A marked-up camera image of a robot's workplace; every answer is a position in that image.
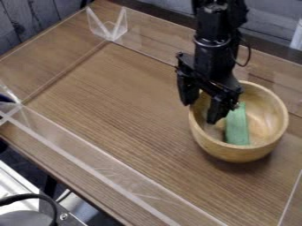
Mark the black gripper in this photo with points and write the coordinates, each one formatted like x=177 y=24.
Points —
x=207 y=71

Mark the green rectangular block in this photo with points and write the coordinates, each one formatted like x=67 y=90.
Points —
x=237 y=128

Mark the brown wooden bowl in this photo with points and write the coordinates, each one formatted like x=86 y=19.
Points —
x=267 y=121

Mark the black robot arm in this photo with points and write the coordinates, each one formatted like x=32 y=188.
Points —
x=219 y=18

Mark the clear acrylic front barrier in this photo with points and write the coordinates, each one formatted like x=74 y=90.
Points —
x=136 y=200

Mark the white post at right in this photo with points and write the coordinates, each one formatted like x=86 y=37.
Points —
x=295 y=44

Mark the grey metal mount plate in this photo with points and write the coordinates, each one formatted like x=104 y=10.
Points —
x=35 y=218

